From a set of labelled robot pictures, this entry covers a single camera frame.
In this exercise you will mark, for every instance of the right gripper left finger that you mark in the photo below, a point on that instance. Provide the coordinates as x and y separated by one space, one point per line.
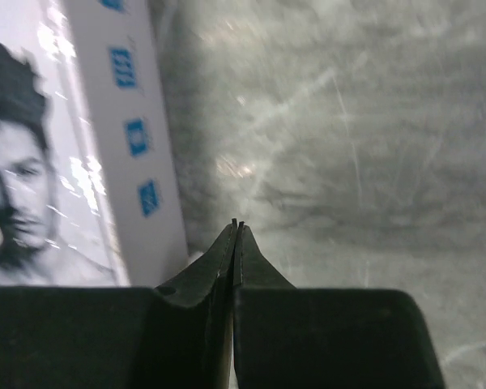
177 335

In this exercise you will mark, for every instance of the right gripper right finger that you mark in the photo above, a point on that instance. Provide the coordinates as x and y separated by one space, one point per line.
287 337

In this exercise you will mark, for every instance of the white box with black tray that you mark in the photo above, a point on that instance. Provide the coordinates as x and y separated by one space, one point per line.
88 191

